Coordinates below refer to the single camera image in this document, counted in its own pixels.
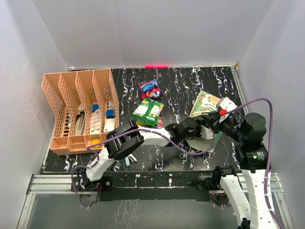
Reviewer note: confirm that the white papers in organizer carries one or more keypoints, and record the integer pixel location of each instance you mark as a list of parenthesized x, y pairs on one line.
[(95, 120)]

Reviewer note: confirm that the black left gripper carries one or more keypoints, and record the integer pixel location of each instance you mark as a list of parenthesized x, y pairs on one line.
[(198, 133)]

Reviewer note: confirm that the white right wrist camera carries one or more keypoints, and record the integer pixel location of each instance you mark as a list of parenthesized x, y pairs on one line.
[(225, 105)]

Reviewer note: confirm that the orange plastic desk organizer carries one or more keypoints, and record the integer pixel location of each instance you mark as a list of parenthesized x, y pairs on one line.
[(65, 92)]

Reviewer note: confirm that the yellow item in organizer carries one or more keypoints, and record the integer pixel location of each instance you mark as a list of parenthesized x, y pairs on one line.
[(94, 142)]

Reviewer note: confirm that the green illustrated paper gift bag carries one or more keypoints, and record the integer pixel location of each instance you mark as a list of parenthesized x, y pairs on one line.
[(204, 105)]

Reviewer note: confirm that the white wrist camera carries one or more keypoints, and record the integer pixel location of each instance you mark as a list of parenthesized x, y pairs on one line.
[(206, 133), (225, 105)]

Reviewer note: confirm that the blue chocolate snack packet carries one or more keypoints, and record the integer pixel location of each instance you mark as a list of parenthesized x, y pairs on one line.
[(149, 85)]

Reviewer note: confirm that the pink tape strip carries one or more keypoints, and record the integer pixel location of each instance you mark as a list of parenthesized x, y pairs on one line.
[(157, 66)]

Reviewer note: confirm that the purple berries candy packet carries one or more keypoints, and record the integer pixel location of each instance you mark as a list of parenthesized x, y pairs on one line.
[(159, 122)]

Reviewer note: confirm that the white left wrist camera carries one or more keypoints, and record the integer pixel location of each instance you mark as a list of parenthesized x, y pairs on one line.
[(206, 133)]

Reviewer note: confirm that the blue box in organizer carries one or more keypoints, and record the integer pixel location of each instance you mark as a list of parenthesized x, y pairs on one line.
[(110, 113)]

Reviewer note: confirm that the purple Fox's candy packet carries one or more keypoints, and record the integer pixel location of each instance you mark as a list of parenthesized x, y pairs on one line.
[(154, 93)]

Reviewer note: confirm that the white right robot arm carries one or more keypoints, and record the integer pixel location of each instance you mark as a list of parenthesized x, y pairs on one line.
[(254, 210)]

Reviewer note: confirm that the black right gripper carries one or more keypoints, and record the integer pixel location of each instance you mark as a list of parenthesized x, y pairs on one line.
[(218, 122)]

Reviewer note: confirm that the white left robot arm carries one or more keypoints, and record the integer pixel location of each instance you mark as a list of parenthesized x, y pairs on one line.
[(124, 140)]

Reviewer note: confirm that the small teal white clip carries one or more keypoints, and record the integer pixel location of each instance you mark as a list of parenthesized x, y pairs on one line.
[(131, 159)]

